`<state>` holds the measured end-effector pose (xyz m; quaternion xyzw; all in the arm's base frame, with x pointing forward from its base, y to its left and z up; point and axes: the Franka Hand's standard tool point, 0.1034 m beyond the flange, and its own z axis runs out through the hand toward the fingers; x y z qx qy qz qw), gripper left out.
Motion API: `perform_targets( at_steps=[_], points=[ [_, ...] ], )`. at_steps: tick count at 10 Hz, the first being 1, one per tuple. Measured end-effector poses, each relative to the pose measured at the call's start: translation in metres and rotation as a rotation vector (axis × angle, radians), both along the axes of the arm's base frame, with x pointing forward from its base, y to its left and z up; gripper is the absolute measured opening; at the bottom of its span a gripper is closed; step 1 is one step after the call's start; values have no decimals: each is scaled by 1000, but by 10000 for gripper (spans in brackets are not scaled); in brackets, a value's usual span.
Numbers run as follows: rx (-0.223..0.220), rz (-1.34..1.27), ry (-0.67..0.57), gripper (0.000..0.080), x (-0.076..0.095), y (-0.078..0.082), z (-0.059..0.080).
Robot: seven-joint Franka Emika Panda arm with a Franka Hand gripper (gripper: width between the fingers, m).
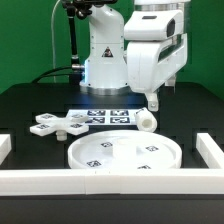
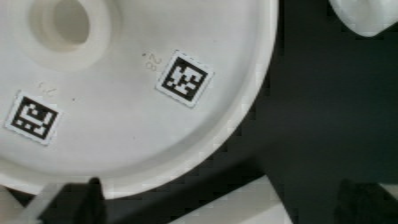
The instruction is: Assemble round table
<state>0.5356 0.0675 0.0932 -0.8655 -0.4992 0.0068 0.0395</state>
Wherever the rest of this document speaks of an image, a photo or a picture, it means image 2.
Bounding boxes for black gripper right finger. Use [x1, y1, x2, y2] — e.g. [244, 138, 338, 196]
[335, 179, 398, 224]

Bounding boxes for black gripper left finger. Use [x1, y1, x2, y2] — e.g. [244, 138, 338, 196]
[22, 177, 107, 224]

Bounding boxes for white round table top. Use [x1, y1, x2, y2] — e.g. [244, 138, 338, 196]
[0, 0, 279, 198]

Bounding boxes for white cylindrical table leg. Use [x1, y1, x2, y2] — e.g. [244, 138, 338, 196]
[329, 0, 398, 37]

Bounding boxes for white front fence bar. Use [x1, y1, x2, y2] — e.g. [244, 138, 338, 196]
[169, 176, 294, 224]

